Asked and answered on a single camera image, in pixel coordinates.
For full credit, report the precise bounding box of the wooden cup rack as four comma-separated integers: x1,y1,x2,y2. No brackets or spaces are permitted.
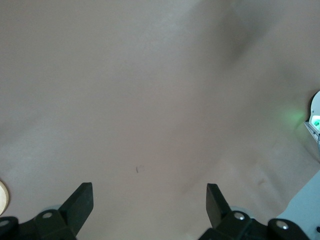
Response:
0,180,10,216

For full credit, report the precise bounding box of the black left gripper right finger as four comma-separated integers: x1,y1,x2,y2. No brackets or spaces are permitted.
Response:
199,183,310,240

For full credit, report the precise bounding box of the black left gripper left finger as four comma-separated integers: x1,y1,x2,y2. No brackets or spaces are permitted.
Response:
0,182,94,240

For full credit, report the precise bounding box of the brown table cover mat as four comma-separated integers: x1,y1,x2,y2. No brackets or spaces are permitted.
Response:
0,0,320,240

